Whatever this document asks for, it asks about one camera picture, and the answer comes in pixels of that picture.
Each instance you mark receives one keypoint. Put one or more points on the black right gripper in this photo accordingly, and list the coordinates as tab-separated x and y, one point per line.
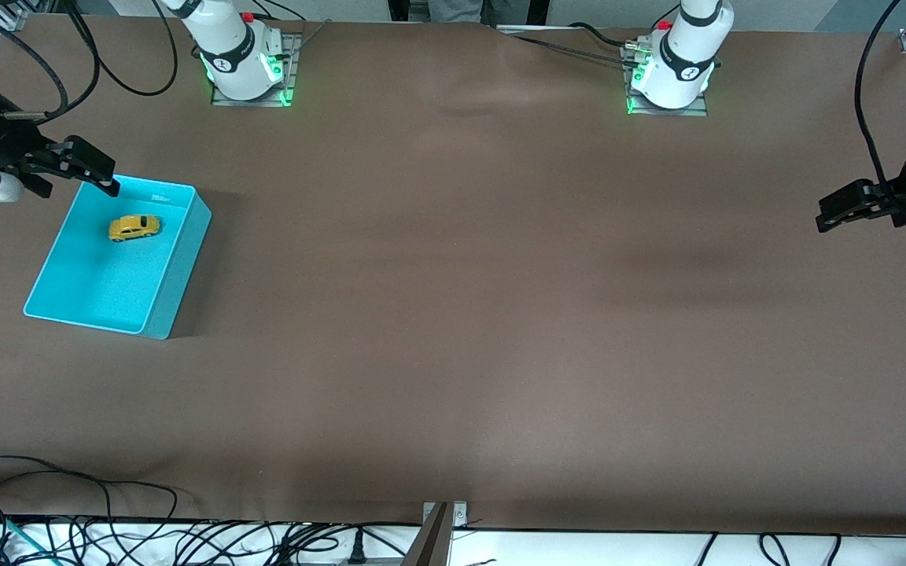
1	140

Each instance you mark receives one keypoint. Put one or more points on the yellow beetle toy car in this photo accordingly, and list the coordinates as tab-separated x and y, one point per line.
134	228

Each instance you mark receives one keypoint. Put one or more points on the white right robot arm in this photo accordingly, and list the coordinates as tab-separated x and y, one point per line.
237	59

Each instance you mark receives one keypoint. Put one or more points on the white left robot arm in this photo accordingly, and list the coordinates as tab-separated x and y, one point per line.
685	59

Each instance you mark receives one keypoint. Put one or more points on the turquoise plastic bin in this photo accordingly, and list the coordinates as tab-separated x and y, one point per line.
99	287

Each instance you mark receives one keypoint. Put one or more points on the brown table cover mat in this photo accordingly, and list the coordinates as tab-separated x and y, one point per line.
453	314

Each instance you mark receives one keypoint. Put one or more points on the black power plug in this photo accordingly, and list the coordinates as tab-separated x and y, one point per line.
357	550

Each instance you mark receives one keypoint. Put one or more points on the grey power strip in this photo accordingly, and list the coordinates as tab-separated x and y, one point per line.
378	561

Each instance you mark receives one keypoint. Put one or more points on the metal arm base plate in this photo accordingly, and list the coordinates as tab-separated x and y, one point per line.
293	55
673	112

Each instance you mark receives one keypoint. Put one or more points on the silver bracket plate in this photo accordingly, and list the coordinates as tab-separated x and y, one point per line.
459	515

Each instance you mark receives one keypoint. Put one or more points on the grey metal mount post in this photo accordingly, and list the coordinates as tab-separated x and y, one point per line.
429	546

